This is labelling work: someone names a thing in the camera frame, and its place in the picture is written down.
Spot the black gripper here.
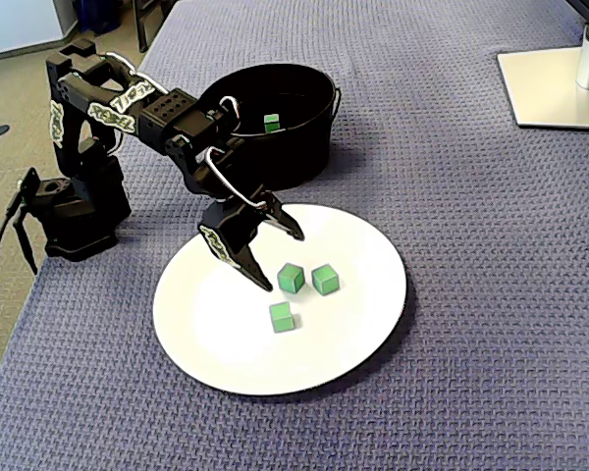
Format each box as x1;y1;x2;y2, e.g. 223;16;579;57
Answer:
190;139;305;294

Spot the white round plate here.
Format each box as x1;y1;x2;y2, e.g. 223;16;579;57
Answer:
151;203;408;396

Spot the black metal bucket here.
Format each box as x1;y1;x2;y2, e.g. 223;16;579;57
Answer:
190;62;344;192

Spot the blue-grey woven table cloth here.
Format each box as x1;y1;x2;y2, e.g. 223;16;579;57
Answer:
0;0;589;471

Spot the blue bin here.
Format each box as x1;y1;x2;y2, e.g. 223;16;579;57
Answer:
72;0;125;34

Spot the white monitor stand base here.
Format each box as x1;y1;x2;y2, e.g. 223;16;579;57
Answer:
496;46;589;131

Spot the white servo cable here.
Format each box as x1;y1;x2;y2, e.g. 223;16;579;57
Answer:
204;148;270;207

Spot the thin black cable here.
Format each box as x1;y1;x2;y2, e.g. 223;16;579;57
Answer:
12;208;40;276

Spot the dark chair frame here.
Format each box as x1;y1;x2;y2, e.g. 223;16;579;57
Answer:
131;0;178;54

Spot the white wall panel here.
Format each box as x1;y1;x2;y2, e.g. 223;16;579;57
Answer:
0;0;75;64

